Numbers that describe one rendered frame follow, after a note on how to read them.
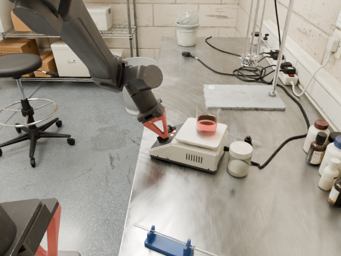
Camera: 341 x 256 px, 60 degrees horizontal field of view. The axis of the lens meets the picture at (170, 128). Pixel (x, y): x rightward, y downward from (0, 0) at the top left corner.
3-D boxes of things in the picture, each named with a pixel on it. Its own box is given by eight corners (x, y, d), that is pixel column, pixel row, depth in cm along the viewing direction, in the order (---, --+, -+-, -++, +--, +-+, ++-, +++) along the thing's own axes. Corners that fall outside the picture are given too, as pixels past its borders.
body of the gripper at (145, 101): (163, 102, 86) (151, 80, 83) (161, 114, 76) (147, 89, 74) (144, 112, 87) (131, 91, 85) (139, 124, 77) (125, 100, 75)
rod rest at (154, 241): (143, 245, 61) (142, 234, 59) (150, 232, 63) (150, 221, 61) (188, 264, 57) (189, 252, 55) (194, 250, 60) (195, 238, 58)
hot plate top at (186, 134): (173, 140, 79) (173, 137, 78) (188, 119, 88) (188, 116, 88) (217, 150, 75) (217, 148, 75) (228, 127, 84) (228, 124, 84)
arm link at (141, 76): (103, 55, 75) (96, 87, 74) (123, 43, 66) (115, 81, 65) (143, 69, 82) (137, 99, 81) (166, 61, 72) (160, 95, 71)
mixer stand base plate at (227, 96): (205, 108, 110) (206, 106, 109) (202, 86, 127) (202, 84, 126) (286, 109, 109) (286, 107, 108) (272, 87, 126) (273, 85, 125)
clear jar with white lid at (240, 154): (231, 179, 77) (235, 155, 73) (223, 165, 82) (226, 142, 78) (252, 176, 79) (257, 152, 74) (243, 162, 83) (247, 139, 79)
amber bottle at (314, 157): (302, 159, 84) (311, 131, 79) (312, 156, 86) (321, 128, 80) (312, 167, 81) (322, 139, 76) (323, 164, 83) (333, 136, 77)
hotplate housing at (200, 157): (148, 158, 85) (147, 135, 81) (166, 134, 95) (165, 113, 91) (223, 178, 78) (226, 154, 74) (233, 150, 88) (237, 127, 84)
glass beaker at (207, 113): (189, 133, 81) (190, 106, 76) (204, 125, 84) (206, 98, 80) (209, 144, 76) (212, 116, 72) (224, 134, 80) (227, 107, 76)
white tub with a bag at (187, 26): (193, 39, 185) (194, 3, 174) (202, 46, 174) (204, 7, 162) (171, 41, 181) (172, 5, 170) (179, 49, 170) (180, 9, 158)
